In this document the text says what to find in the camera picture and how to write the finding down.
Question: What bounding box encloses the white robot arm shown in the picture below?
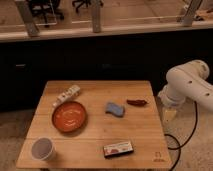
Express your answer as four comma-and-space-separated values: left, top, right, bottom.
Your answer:
158, 60, 213, 123

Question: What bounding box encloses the orange ceramic bowl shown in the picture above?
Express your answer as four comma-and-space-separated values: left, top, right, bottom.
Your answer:
52, 101, 87, 133

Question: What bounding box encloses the red chili pepper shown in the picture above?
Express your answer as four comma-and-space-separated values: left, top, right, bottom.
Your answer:
126, 100, 148, 107

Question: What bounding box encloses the blue sponge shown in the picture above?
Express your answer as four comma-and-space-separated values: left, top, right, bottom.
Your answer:
105, 102, 125, 117

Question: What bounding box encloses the red and white box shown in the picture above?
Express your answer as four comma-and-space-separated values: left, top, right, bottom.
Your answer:
103, 141, 134, 158

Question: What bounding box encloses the wooden table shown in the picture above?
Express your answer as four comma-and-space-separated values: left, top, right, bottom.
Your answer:
16, 81, 171, 170

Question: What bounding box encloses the white paper cup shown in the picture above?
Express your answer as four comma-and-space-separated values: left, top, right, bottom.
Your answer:
31, 137, 56, 161

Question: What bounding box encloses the black office chair right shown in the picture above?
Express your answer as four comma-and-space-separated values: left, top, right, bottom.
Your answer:
72, 0, 104, 13

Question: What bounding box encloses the black office chair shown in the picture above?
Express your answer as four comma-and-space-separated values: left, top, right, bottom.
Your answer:
26, 0, 64, 23
72, 0, 104, 13

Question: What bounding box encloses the dark cabinet counter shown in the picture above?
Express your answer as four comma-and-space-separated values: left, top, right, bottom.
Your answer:
0, 29, 213, 111

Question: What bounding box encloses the black cable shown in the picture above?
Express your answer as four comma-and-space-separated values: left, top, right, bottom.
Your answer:
164, 101, 199, 171

